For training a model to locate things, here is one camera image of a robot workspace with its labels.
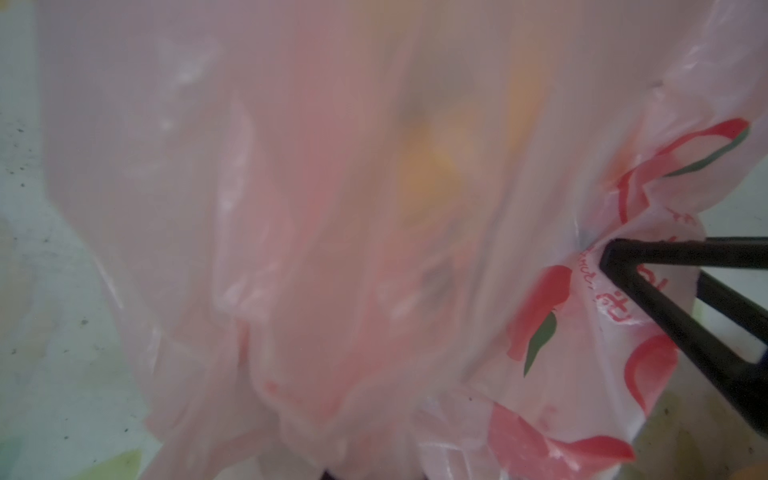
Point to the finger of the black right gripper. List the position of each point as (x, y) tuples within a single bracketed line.
[(740, 310), (742, 383)]

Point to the pink printed plastic bag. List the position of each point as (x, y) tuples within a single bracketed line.
[(362, 239)]

